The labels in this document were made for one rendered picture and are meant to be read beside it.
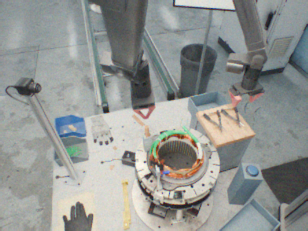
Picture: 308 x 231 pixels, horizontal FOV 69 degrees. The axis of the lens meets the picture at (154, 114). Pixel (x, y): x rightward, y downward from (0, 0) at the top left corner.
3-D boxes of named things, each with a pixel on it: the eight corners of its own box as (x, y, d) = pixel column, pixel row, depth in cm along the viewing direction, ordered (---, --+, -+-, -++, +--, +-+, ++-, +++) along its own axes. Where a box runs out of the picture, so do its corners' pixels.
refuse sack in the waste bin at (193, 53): (173, 72, 269) (175, 45, 243) (203, 67, 276) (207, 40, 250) (184, 93, 243) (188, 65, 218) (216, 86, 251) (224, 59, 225)
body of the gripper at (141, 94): (132, 110, 63) (128, 91, 58) (130, 86, 70) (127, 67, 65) (155, 106, 64) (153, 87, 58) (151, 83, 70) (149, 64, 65)
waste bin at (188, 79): (172, 86, 284) (175, 46, 243) (200, 81, 291) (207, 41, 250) (183, 106, 260) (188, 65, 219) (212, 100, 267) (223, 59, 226)
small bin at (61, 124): (85, 120, 140) (82, 112, 135) (87, 137, 131) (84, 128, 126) (58, 126, 137) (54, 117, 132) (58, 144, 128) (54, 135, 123)
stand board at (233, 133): (195, 115, 108) (196, 112, 106) (229, 106, 112) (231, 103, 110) (215, 148, 95) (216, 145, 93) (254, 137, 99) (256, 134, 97)
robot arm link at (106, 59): (124, 76, 50) (136, 40, 50) (82, 67, 53) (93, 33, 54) (142, 90, 61) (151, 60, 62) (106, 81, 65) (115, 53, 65)
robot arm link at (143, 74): (141, 67, 54) (151, 54, 58) (117, 62, 56) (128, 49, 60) (144, 88, 60) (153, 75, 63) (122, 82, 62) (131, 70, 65)
